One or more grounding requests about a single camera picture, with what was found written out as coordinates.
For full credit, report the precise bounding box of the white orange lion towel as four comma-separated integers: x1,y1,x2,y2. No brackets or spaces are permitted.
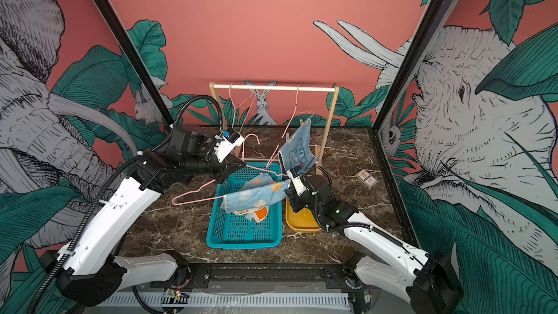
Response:
234,206,269,223

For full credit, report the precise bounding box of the pink wire hanger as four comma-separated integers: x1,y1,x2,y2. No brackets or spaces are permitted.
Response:
222,87,257,131

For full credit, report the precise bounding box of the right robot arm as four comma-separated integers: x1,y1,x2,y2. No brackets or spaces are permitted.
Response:
286,169,464,313

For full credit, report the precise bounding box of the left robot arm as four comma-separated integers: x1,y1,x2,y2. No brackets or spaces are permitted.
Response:
26,94,246,313

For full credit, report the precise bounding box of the yellow plastic tray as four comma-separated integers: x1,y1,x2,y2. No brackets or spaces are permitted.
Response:
286,198,321,233

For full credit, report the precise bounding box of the small card box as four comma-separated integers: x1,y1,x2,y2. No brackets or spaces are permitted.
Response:
356,170,378,189

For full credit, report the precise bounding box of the teal plastic basket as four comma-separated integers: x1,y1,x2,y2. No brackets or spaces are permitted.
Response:
206,161,283,250

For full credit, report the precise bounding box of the wooden clothes rack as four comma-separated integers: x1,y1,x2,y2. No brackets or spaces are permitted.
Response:
209,81,340,165

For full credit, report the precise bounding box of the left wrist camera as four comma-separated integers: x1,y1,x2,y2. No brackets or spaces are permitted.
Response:
214,127,245,163

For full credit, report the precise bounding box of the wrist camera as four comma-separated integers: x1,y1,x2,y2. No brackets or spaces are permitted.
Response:
214,127,245,163
287,167,307,196

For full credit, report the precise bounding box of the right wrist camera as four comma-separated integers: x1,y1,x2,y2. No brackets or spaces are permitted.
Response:
287,167,307,196

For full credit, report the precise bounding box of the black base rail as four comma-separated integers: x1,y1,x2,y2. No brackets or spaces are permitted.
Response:
185,263,363,291

